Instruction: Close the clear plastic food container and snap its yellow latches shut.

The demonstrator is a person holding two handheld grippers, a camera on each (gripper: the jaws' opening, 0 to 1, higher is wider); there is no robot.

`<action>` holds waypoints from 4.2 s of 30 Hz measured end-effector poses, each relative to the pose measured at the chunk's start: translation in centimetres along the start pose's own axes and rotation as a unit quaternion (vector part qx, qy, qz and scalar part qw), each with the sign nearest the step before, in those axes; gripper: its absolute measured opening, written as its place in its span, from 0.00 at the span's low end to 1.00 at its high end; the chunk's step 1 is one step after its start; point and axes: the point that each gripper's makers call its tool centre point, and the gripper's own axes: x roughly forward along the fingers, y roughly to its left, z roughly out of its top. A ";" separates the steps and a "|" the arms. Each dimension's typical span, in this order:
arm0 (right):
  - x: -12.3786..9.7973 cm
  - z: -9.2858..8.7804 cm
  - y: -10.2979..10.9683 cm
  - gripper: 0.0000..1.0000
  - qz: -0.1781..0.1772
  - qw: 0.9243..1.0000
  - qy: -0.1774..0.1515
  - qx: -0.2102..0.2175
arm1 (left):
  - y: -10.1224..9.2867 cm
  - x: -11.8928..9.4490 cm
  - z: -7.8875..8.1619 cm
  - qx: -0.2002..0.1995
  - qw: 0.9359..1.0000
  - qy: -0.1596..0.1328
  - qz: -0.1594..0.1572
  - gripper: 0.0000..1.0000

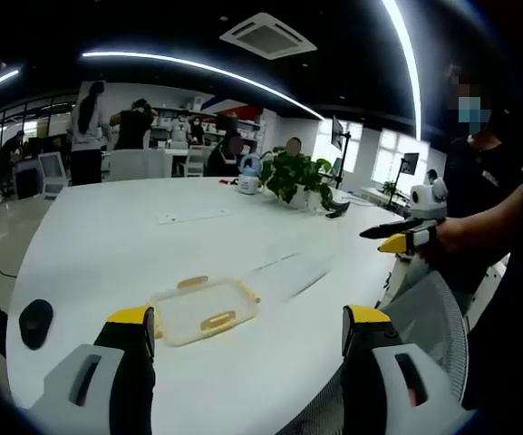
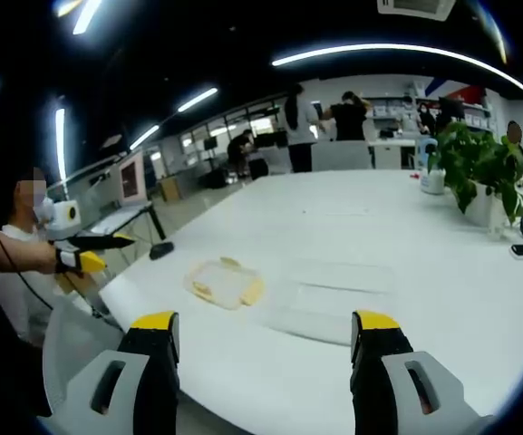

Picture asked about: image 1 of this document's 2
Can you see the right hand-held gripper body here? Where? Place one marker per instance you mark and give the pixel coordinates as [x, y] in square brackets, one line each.
[429, 201]

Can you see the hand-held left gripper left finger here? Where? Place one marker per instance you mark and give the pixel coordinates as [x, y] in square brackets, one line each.
[107, 380]

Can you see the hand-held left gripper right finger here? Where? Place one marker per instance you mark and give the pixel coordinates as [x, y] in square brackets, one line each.
[379, 376]

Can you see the clear box with yellow buckles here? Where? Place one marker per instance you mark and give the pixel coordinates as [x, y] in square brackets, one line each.
[206, 312]

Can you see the person's right hand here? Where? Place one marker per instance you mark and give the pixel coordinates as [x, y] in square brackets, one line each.
[451, 238]

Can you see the small potted plant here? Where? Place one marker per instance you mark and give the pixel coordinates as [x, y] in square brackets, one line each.
[390, 187]

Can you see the small monitor on stand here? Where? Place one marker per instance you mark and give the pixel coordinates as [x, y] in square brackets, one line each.
[409, 163]

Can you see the small black device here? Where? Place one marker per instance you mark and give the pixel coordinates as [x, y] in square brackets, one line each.
[337, 210]

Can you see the person's black shirt torso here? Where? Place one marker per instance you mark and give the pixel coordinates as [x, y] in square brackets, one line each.
[492, 176]

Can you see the grey mesh office chair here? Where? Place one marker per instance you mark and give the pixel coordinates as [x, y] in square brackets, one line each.
[429, 308]

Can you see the black oval object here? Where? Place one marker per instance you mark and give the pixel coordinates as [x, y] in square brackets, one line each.
[35, 322]

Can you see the monitor on tall stand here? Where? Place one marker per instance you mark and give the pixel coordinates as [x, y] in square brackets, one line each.
[337, 131]

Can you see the green potted plant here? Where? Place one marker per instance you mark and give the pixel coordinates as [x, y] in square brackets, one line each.
[295, 174]

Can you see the long ceiling light strip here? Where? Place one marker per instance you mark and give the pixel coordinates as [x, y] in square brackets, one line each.
[409, 59]
[206, 69]

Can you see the white and blue humidifier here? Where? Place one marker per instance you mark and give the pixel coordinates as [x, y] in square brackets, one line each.
[248, 179]

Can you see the white chair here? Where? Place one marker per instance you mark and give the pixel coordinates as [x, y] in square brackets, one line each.
[53, 172]

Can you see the ceiling air conditioner vent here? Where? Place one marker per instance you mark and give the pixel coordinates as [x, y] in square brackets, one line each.
[268, 35]

